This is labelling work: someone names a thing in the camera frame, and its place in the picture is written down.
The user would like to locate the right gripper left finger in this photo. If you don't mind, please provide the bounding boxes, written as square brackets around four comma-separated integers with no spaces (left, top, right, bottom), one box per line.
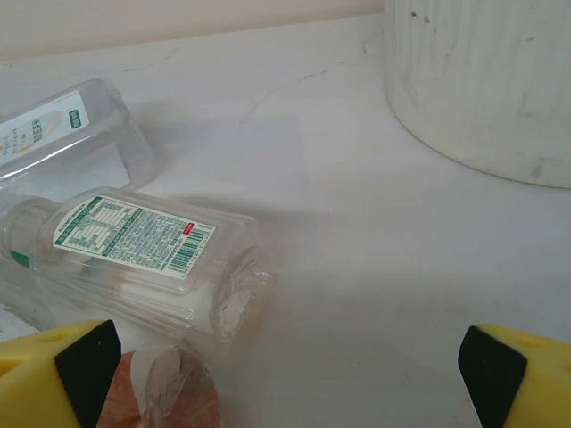
[0,318,123,428]

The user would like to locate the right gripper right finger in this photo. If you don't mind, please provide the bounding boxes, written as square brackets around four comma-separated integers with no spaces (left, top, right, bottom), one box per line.
[458,323,571,428]

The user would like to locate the copper label plastic bottle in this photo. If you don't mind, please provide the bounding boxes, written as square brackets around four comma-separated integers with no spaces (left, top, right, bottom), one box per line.
[97,346,221,428]

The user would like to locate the clear bottle green table label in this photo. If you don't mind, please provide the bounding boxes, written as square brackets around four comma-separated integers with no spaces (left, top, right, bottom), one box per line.
[0,185,280,344]

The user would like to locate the clear bottle orange print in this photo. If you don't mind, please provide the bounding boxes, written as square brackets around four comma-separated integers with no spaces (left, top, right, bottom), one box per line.
[0,78,161,197]

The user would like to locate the white ribbed bin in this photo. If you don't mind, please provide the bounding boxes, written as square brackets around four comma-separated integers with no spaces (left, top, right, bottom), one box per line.
[383,0,571,189]

